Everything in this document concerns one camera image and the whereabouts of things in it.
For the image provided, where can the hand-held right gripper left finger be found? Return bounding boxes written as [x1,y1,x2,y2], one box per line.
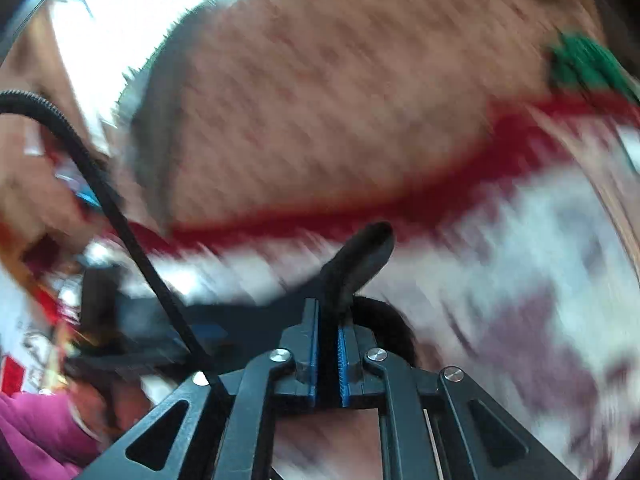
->
[100,298,321,480]

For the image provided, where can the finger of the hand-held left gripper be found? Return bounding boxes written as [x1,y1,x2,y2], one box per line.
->
[117,297,228,358]

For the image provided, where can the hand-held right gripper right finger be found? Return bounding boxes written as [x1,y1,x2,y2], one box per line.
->
[338,326,581,480]

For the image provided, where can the black pants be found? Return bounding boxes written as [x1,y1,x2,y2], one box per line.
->
[280,220,418,406]

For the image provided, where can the person's magenta clothing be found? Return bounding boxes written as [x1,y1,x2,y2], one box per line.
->
[0,392,103,480]

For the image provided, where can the red white floral blanket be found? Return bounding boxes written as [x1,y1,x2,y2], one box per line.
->
[0,95,640,480]

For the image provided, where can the pink floral quilt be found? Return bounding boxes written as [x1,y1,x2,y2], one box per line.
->
[150,0,608,241]

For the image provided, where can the green cloth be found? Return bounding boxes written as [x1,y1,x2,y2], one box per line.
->
[547,30,636,93]

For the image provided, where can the black braided cable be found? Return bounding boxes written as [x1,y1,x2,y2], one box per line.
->
[0,89,228,398]

